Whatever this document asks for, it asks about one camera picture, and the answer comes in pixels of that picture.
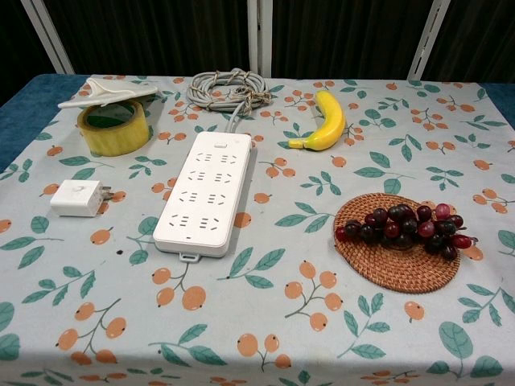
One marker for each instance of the floral leaf fruit tablecloth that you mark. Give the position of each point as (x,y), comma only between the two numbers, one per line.
(281,321)

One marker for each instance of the white plug adapter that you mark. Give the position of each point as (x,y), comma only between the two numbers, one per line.
(76,199)

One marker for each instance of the dark red grape bunch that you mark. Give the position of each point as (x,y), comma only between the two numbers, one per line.
(406,227)

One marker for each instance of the white power strip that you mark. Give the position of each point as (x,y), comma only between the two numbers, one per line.
(209,189)

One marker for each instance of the white metal frame post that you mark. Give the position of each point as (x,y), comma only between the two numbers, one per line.
(259,36)
(50,36)
(428,40)

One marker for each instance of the yellow clear tape roll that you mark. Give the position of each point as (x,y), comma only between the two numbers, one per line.
(116,134)

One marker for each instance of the yellow banana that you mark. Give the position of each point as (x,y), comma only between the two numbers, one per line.
(330,124)

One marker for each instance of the white cloth slipper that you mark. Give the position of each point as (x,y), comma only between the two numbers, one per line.
(108,91)

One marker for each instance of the blue table cover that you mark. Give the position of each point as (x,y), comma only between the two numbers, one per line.
(28,104)

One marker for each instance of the black curtain panel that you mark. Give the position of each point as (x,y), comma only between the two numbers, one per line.
(479,40)
(153,36)
(346,36)
(16,48)

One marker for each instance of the round woven rattan coaster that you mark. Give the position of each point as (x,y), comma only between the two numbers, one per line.
(394,269)

